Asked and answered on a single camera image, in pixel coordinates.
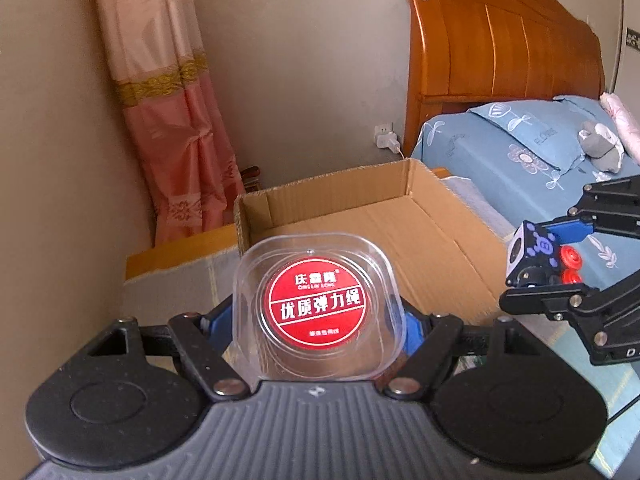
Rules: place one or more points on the blue floral pillow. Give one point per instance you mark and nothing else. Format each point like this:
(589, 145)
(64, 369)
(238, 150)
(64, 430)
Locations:
(548, 129)

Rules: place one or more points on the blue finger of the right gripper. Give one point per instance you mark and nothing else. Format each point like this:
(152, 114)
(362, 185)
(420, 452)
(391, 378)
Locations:
(548, 300)
(569, 230)

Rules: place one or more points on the grey plush toy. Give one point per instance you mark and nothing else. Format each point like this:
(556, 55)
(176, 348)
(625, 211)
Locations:
(601, 145)

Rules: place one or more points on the pink folded quilt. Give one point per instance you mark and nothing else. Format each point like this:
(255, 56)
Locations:
(627, 126)

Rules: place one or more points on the open cardboard box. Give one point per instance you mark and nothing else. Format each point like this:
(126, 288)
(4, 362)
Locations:
(445, 258)

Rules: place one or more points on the pink patterned curtain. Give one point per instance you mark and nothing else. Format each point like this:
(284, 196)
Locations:
(160, 71)

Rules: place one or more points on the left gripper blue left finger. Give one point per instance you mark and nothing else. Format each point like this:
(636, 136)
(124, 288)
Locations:
(200, 341)

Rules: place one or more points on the white wall charger plug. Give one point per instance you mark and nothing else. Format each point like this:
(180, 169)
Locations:
(385, 138)

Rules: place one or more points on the clear box red label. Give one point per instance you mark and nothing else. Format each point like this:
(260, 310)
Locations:
(316, 307)

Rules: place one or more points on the blue floral bed sheet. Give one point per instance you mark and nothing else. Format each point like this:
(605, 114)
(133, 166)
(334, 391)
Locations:
(517, 183)

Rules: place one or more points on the wooden bed headboard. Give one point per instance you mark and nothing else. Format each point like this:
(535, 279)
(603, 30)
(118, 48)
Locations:
(469, 52)

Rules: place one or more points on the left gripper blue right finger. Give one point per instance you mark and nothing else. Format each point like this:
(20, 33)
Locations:
(429, 346)

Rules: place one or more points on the black blue toy cube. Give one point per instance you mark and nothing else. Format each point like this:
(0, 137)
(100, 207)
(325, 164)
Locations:
(535, 258)

